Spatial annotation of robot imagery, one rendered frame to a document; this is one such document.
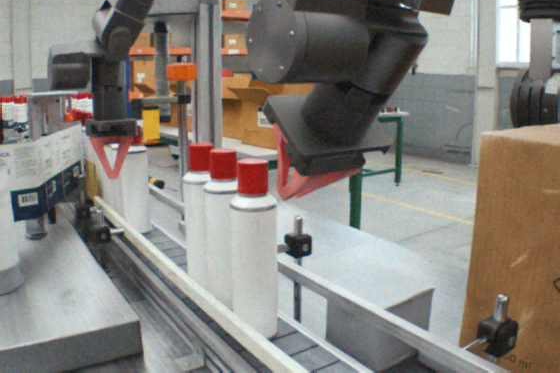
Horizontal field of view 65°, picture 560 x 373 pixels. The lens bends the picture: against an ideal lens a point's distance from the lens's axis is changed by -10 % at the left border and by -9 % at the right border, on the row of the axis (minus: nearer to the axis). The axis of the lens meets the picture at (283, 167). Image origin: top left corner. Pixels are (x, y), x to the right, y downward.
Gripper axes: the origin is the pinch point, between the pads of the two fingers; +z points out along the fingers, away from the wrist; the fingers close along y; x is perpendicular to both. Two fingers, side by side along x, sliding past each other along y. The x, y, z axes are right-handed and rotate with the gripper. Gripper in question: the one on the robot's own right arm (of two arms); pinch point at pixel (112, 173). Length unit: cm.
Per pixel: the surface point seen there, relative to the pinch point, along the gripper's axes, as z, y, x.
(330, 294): 6.4, 45.3, 8.8
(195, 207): 1.2, 23.7, 4.3
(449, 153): 83, -323, 548
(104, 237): 11.2, -1.3, -2.1
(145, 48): -69, -667, 241
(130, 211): 8.6, -6.1, 4.5
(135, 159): -1.2, -5.3, 5.8
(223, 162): -5.4, 29.7, 5.3
